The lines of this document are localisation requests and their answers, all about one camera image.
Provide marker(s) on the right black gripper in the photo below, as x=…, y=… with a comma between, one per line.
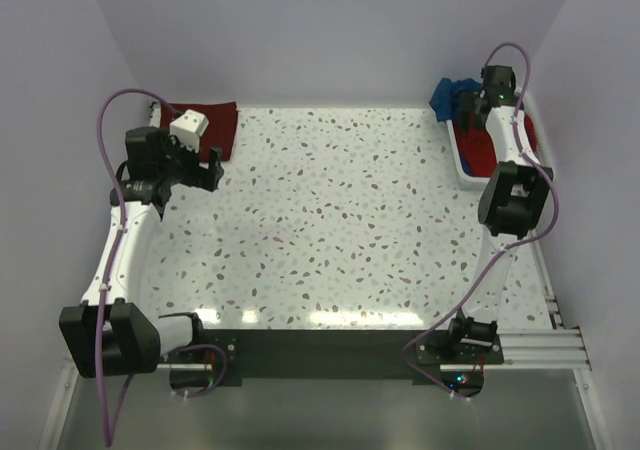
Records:
x=467, y=103

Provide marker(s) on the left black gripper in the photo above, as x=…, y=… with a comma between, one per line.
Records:
x=206, y=178

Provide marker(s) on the red t shirt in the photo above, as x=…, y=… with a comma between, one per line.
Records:
x=480, y=155

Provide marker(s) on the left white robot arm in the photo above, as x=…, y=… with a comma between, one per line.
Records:
x=108, y=328

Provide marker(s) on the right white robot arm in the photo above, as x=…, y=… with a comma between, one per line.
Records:
x=510, y=207

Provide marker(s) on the blue t shirt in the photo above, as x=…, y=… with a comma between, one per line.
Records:
x=447, y=95

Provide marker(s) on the folded dark red shirt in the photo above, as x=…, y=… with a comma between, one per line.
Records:
x=221, y=120

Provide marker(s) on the white plastic basket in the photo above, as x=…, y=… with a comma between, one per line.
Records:
x=465, y=170

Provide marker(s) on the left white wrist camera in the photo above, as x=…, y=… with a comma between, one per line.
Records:
x=189, y=128

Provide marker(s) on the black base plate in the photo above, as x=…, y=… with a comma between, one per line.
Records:
x=229, y=357

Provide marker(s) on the aluminium rail frame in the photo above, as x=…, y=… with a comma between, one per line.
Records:
x=280, y=286

